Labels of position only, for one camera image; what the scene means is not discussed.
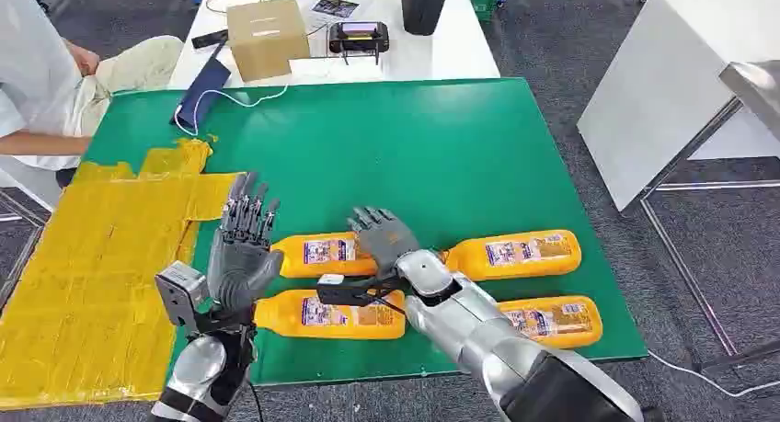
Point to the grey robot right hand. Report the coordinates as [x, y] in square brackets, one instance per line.
[387, 236]

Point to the black handheld controller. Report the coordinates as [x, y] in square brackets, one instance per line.
[358, 37]

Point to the yellow sheet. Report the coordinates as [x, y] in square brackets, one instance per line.
[91, 273]

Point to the dark blue pouch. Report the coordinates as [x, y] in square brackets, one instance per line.
[201, 96]

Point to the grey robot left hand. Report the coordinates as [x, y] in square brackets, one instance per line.
[240, 267]

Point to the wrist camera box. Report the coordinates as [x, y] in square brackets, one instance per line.
[341, 292]
[180, 291]

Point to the black bar remote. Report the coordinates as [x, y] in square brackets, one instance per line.
[209, 39]

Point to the black case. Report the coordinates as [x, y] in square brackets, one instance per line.
[423, 5]

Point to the orange drink bottle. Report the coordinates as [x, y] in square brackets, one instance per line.
[323, 255]
[554, 322]
[323, 315]
[518, 255]

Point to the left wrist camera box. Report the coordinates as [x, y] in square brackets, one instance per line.
[180, 291]

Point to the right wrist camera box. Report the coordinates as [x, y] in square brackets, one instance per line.
[341, 292]

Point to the person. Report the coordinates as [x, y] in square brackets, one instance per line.
[36, 60]

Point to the printed leaflet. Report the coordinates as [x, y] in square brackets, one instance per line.
[335, 7]

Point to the person's hand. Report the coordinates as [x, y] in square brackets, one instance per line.
[84, 58]

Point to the white paper stack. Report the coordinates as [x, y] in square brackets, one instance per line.
[335, 71]

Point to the metal table frame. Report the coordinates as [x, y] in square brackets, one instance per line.
[682, 267]

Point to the steel bench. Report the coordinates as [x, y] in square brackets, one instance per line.
[755, 90]

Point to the green mat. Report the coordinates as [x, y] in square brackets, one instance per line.
[378, 157]

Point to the large white side table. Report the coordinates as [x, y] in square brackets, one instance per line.
[664, 84]

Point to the cardboard box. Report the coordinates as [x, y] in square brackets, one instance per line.
[268, 38]

